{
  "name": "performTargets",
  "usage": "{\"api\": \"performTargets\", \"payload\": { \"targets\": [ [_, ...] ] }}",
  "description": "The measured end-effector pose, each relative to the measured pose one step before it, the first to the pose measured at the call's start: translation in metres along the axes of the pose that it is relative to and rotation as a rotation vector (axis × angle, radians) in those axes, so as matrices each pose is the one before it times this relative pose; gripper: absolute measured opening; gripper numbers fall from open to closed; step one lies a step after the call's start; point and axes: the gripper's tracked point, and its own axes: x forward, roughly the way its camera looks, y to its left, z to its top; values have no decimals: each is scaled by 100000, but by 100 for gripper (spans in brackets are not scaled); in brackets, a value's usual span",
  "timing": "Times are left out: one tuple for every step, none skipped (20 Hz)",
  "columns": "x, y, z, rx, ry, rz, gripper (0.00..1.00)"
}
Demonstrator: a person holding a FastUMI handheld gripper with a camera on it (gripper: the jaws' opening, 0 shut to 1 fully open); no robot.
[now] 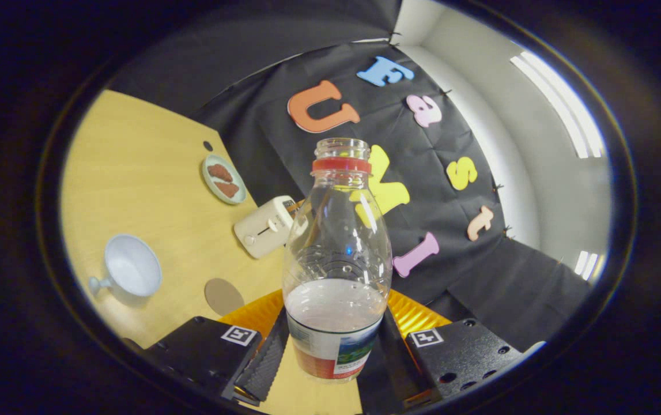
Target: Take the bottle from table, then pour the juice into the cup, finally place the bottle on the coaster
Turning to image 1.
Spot wooden table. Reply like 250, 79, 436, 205
61, 89, 365, 415

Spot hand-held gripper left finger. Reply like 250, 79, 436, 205
124, 290, 289, 407

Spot long ceiling light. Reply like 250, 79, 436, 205
509, 51, 606, 160

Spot clear plastic juice bottle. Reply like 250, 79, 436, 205
282, 138, 393, 383

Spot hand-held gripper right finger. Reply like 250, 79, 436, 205
377, 290, 526, 406

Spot pale green plate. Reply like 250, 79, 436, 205
202, 154, 247, 205

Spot round brown coaster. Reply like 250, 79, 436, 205
204, 278, 245, 316

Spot white cup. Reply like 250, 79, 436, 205
89, 233, 163, 299

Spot white toaster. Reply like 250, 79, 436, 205
233, 195, 308, 259

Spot small ceiling light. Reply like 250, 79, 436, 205
572, 250, 603, 281

